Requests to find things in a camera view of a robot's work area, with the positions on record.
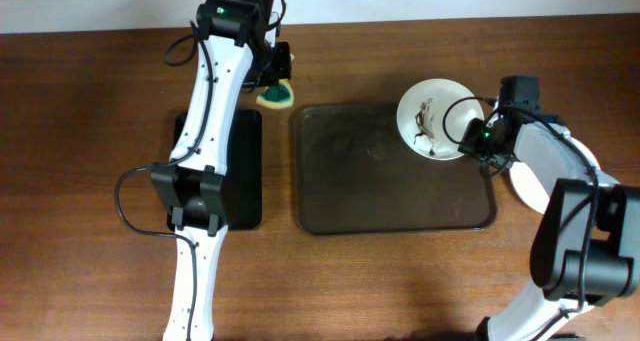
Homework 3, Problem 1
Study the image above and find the green yellow sponge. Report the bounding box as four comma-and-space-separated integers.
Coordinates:
256, 79, 295, 110

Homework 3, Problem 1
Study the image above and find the white plate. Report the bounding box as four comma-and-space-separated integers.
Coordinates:
396, 78, 484, 161
509, 133, 601, 214

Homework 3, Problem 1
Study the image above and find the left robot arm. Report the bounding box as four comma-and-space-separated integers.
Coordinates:
151, 0, 291, 340

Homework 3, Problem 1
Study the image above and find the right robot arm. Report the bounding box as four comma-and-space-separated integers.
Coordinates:
457, 76, 639, 340

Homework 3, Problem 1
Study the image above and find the black rectangular tray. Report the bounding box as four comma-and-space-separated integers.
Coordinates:
174, 109, 262, 231

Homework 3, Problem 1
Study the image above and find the brown serving tray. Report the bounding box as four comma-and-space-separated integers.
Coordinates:
292, 103, 498, 236

